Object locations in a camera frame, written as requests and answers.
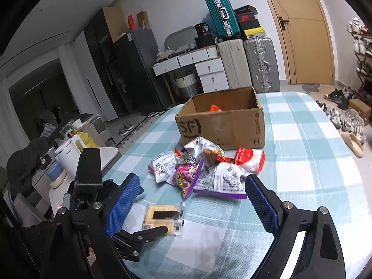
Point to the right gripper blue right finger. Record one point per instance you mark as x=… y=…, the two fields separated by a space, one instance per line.
x=265 y=202

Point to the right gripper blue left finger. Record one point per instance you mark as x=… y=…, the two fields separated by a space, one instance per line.
x=119 y=203

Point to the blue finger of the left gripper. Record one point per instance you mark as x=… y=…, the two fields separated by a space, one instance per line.
x=130 y=246

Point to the small white red snack bag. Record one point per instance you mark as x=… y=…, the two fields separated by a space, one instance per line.
x=162 y=167

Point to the red white snack pouch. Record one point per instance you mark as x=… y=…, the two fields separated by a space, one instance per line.
x=251 y=160

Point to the clear cracker pack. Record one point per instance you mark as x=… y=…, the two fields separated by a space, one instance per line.
x=168 y=215

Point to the silver purple snack bag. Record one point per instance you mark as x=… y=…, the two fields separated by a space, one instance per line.
x=224 y=179

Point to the pink purple candy bag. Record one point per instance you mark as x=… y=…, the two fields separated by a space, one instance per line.
x=185 y=177

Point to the silver noodle snack bag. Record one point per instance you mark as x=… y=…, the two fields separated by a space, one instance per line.
x=201 y=149

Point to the red chips bag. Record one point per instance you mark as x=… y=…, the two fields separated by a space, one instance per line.
x=215 y=108

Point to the blue Oreo pack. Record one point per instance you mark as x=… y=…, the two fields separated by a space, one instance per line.
x=141 y=194

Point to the dotted floor mat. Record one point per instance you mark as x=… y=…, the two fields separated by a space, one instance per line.
x=140 y=122

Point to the white electric kettle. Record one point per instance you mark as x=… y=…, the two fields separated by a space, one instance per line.
x=68 y=154

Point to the teal white plaid tablecloth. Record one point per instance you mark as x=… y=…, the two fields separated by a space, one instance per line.
x=307 y=163

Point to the grey slippers pair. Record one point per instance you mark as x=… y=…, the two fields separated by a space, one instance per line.
x=125 y=129

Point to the SF Express cardboard box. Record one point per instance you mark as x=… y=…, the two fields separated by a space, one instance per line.
x=240 y=124

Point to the black refrigerator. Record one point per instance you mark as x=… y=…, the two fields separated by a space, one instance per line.
x=135 y=54

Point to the beige foam slipper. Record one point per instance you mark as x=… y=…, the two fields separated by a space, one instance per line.
x=353 y=143

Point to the woven laundry basket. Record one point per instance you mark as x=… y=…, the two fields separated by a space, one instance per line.
x=188 y=85

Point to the small cardboard box on floor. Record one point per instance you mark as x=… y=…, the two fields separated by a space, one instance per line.
x=362 y=108

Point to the white drawer desk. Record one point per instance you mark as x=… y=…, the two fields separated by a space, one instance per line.
x=207 y=63

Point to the silver aluminium suitcase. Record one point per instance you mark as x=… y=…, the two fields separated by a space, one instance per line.
x=262 y=63

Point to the beige hard suitcase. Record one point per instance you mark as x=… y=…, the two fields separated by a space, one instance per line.
x=232 y=53

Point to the grey oval mirror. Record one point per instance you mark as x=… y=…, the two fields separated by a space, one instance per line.
x=181 y=38

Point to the wooden door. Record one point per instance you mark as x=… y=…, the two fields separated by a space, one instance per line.
x=305 y=41

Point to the stack of shoe boxes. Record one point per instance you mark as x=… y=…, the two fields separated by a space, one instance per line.
x=248 y=23

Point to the teal hard suitcase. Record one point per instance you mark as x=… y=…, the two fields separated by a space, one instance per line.
x=224 y=18

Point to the wooden shoe rack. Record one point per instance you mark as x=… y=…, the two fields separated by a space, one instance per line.
x=361 y=37

